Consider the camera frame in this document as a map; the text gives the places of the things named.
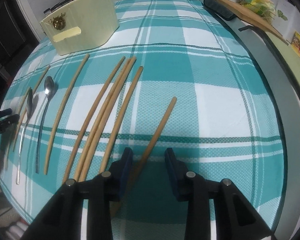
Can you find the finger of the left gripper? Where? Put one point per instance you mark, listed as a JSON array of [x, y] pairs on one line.
[[7, 119]]

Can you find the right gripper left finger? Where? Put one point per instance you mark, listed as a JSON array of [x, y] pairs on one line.
[[61, 216]]

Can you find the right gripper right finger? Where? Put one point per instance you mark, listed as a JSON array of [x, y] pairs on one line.
[[235, 217]]

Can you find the large steel spoon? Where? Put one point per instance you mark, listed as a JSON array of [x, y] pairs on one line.
[[29, 115]]

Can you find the small steel spoon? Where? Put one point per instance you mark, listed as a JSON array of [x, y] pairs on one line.
[[49, 90]]

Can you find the dark refrigerator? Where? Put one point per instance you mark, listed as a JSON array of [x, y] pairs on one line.
[[17, 40]]

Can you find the cream utensil holder box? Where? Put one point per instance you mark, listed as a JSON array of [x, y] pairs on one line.
[[81, 25]]

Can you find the teal plaid tablecloth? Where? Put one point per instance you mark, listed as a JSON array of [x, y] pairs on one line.
[[223, 124]]

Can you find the green cutting board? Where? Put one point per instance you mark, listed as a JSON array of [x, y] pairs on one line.
[[289, 55]]

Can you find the yellow box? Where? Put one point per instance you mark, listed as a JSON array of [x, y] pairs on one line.
[[296, 43]]

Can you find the white utensil holder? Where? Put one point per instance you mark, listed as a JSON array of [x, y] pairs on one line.
[[287, 20]]

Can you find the wooden cutting board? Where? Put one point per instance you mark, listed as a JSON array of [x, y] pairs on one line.
[[251, 17]]

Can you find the bag of yellow green sponges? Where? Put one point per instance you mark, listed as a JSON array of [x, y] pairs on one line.
[[264, 8]]

